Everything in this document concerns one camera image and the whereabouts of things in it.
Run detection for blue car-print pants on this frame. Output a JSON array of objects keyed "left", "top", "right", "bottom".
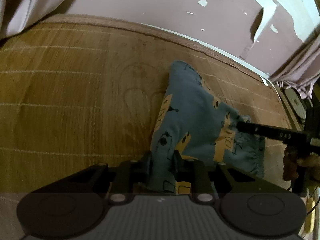
[{"left": 147, "top": 61, "right": 265, "bottom": 194}]

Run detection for person's right hand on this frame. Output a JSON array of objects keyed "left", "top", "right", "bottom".
[{"left": 283, "top": 147, "right": 319, "bottom": 181}]

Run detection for quilted grey bag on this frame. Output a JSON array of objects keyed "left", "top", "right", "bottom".
[{"left": 284, "top": 88, "right": 306, "bottom": 121}]

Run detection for yellow strip at bed edge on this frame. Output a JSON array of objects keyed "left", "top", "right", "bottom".
[{"left": 304, "top": 197, "right": 316, "bottom": 234}]

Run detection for white tag on mat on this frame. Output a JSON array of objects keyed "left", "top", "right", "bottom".
[{"left": 260, "top": 76, "right": 268, "bottom": 86}]

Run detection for right pink satin curtain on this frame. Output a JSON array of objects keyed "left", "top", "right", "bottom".
[{"left": 269, "top": 36, "right": 319, "bottom": 99}]

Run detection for pink satin curtain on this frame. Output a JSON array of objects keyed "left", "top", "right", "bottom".
[
  {"left": 1, "top": 0, "right": 65, "bottom": 39},
  {"left": 269, "top": 36, "right": 319, "bottom": 99}
]

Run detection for brown bamboo bed mat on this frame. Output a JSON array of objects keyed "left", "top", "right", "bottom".
[{"left": 1, "top": 15, "right": 291, "bottom": 194}]

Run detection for left pink satin curtain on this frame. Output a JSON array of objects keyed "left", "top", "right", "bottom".
[{"left": 1, "top": 0, "right": 65, "bottom": 39}]

